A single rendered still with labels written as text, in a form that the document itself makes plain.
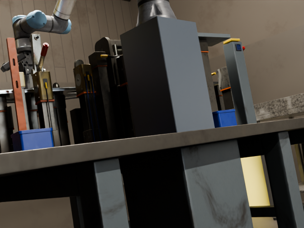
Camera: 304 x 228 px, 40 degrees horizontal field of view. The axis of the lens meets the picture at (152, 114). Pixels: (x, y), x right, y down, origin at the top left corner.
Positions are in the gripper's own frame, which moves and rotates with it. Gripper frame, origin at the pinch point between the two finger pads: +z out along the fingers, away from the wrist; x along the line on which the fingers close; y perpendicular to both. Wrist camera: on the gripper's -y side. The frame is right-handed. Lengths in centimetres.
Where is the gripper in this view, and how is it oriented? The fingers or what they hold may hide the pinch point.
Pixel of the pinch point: (26, 92)
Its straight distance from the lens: 193.2
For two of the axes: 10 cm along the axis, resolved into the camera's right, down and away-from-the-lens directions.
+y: 8.1, -0.8, 5.8
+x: -5.6, 1.8, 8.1
